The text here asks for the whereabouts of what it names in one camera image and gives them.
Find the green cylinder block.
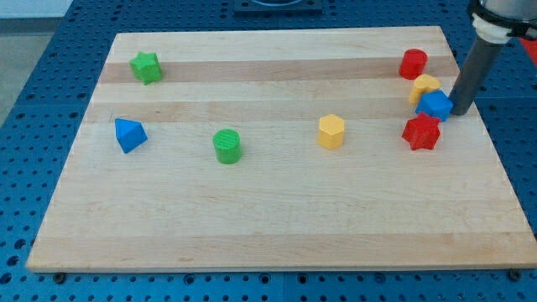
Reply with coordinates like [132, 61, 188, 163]
[212, 128, 242, 164]

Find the yellow hexagon block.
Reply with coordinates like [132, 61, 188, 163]
[317, 114, 345, 149]

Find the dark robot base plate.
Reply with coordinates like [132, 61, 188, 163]
[232, 0, 323, 14]

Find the green star block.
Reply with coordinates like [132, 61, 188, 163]
[129, 52, 162, 85]

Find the red star block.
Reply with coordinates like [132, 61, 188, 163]
[402, 112, 441, 150]

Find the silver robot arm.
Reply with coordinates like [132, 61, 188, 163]
[467, 0, 536, 44]

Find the grey pusher rod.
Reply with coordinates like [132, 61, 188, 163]
[449, 36, 504, 116]

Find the wooden board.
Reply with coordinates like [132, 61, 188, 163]
[27, 26, 536, 273]

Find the red cylinder block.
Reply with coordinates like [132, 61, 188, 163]
[399, 49, 428, 80]

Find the yellow heart block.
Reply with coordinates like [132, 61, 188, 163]
[409, 74, 441, 105]

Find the blue triangle block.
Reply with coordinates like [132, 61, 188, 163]
[115, 118, 148, 154]

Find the blue cube block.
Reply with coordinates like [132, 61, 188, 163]
[415, 91, 453, 122]

